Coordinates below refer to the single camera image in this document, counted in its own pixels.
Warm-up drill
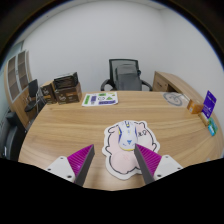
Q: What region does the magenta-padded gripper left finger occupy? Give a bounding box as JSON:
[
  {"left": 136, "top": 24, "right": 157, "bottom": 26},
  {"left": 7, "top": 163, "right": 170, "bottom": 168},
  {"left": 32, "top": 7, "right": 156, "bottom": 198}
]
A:
[{"left": 44, "top": 143, "right": 96, "bottom": 188}]

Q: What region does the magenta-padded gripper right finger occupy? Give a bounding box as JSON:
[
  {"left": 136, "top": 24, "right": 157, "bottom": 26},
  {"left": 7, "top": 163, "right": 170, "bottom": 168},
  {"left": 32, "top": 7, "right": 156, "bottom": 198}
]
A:
[{"left": 133, "top": 143, "right": 184, "bottom": 185}]

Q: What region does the white blue yellow computer mouse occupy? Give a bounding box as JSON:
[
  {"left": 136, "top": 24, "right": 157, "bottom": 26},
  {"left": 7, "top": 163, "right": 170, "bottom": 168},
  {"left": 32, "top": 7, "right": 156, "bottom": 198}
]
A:
[{"left": 116, "top": 120, "right": 138, "bottom": 150}]

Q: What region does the pink pig-shaped mouse pad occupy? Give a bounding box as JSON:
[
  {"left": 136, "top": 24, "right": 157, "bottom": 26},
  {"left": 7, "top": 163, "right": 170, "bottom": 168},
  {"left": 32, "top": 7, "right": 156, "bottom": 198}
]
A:
[{"left": 101, "top": 119, "right": 161, "bottom": 181}]

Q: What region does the white sticker sheet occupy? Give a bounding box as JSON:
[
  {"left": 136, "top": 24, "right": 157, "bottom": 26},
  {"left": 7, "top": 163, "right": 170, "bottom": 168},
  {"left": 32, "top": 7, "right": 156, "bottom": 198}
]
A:
[{"left": 81, "top": 92, "right": 119, "bottom": 108}]

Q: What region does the wide brown cardboard box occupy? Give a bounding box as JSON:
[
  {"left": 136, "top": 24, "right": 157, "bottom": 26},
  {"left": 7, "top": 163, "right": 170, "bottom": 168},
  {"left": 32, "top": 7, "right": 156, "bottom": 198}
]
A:
[{"left": 54, "top": 82, "right": 83, "bottom": 105}]

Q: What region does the small orange box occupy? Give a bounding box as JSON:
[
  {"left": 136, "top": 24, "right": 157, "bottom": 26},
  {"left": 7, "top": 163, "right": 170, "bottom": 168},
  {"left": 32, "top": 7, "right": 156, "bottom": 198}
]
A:
[{"left": 186, "top": 98, "right": 205, "bottom": 115}]

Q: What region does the small teal packet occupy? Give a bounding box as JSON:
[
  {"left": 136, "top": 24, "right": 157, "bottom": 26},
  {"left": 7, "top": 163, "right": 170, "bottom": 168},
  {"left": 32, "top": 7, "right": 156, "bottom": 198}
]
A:
[{"left": 207, "top": 117, "right": 219, "bottom": 137}]

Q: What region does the tall brown cardboard box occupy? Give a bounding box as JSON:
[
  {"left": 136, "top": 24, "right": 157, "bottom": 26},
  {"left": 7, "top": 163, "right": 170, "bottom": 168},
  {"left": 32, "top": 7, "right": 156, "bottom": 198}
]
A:
[{"left": 40, "top": 80, "right": 58, "bottom": 105}]

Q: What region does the wooden side desk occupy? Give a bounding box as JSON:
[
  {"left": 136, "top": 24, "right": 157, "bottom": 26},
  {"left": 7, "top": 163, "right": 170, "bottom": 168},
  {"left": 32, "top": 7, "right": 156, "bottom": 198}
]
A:
[{"left": 152, "top": 70, "right": 208, "bottom": 104}]

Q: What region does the purple card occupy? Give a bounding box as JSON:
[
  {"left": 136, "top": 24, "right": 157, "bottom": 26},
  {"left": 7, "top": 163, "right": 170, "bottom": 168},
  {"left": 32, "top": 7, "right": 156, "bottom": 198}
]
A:
[{"left": 201, "top": 90, "right": 218, "bottom": 120}]

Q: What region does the black cardboard box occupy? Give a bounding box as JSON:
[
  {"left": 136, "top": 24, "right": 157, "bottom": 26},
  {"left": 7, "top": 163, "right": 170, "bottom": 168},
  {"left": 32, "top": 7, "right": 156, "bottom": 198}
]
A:
[{"left": 53, "top": 71, "right": 80, "bottom": 90}]

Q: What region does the grey bag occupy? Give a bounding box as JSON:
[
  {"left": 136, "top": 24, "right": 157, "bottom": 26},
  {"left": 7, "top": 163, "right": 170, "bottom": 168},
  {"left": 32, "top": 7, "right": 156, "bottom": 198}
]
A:
[{"left": 115, "top": 64, "right": 143, "bottom": 92}]

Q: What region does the black visitor chair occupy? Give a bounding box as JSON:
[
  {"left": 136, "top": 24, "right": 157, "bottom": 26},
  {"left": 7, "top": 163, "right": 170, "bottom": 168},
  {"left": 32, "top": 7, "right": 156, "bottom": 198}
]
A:
[{"left": 24, "top": 78, "right": 46, "bottom": 114}]

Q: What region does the black mesh office chair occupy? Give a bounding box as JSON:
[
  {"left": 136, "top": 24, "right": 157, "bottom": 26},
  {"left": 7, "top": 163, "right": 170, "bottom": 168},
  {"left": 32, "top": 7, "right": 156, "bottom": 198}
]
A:
[{"left": 100, "top": 58, "right": 153, "bottom": 92}]

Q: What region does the wooden shelf unit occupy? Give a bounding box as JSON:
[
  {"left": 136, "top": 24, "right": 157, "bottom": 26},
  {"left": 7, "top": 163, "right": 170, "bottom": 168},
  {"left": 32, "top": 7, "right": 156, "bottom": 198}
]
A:
[{"left": 3, "top": 49, "right": 34, "bottom": 129}]

